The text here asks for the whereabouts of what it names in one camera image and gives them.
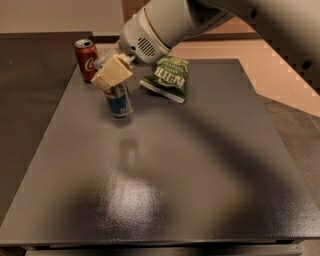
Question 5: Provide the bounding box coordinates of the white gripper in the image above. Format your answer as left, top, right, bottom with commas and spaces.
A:
91, 0, 231, 91

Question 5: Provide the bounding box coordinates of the silver blue redbull can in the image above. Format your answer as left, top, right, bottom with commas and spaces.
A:
104, 82, 133, 119

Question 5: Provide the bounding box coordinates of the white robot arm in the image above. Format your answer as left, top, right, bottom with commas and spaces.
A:
92, 0, 320, 90

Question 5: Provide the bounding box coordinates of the red coke can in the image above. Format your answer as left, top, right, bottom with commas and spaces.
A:
74, 39, 98, 83

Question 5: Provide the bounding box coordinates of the green chip bag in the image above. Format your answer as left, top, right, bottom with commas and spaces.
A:
140, 56, 189, 104

